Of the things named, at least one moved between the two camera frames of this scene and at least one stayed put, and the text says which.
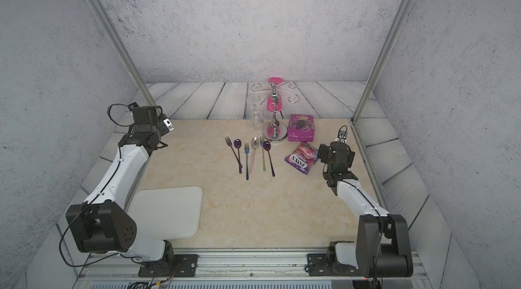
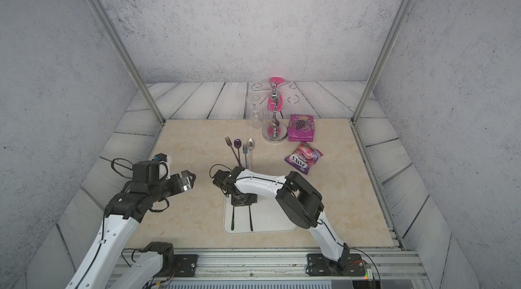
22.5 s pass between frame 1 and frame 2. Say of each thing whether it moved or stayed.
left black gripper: moved
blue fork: stayed
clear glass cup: stayed
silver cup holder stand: stayed
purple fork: stayed
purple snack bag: stayed
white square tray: moved
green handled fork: moved
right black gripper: moved
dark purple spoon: moved
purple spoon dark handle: stayed
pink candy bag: stayed
